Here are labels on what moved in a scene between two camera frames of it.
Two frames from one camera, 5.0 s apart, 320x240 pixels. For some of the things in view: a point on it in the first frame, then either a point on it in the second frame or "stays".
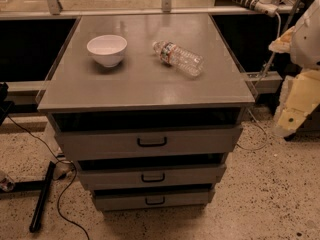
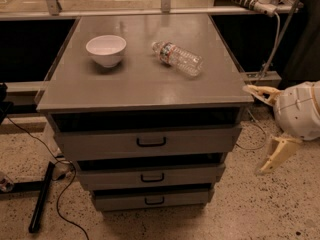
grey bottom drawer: x=154 y=198 stays
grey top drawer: x=148 y=138 stays
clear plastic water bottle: x=179 y=58 stays
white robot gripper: x=307 y=40 to x=296 y=112
